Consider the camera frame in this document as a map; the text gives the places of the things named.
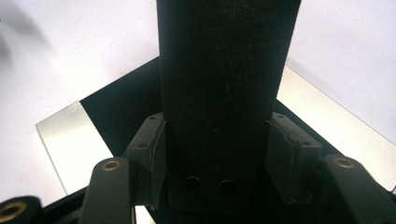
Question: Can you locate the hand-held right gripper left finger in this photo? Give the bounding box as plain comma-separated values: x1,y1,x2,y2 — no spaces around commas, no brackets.
126,112,168,210

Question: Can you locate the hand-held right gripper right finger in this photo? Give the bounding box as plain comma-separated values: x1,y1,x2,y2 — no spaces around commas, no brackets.
263,111,322,205

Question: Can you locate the black tray with silver edges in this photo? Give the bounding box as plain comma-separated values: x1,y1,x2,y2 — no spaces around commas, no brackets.
35,55,396,224

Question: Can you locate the black velvet display stand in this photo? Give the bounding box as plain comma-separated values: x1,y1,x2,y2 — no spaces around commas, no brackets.
155,0,303,220

